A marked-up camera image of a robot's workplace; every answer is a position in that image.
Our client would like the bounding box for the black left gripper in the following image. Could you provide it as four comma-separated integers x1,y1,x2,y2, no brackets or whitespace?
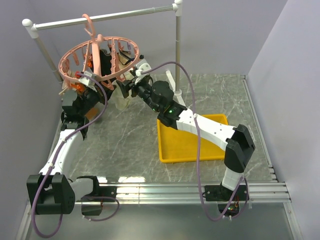
78,81,116,116

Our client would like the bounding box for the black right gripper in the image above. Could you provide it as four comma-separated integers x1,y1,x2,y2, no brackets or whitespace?
116,76,161,113

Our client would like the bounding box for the pale green white underwear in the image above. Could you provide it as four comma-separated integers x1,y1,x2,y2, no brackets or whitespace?
111,73,134,111

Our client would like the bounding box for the pink round clip hanger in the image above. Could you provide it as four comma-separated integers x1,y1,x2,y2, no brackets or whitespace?
58,13,140,94

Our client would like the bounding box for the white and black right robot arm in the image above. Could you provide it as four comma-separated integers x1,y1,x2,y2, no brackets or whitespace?
117,76,256,201

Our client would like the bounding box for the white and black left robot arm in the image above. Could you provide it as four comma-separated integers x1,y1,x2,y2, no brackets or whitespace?
26,85,108,215

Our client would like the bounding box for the brown hanging garment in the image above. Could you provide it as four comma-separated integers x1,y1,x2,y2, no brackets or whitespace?
58,82,100,120

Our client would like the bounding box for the beige hanging garment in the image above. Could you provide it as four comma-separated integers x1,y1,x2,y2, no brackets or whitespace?
116,50,147,71

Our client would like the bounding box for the black hanging garment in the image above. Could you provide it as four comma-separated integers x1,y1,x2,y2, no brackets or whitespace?
87,48,116,83

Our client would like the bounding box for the yellow plastic tray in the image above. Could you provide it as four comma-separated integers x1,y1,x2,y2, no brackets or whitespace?
157,120,225,164

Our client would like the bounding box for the silver white clothes rack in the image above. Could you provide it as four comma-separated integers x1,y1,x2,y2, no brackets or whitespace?
22,0,183,120

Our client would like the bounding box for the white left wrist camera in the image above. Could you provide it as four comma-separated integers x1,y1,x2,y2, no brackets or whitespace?
74,71,96,91

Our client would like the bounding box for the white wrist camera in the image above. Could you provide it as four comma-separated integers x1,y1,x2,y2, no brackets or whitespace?
130,59,152,85
74,71,96,91

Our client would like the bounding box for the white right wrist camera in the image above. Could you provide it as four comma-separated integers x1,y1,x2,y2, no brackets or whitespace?
130,59,152,85

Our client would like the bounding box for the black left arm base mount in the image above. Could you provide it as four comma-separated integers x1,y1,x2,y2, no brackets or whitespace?
80,186,118,217

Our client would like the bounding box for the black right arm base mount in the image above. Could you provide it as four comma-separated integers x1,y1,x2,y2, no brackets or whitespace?
200,184,250,221

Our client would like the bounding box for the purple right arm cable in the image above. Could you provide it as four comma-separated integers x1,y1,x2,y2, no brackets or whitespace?
141,61,250,222

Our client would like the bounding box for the aluminium rail frame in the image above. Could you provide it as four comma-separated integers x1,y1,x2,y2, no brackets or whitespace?
17,74,303,240

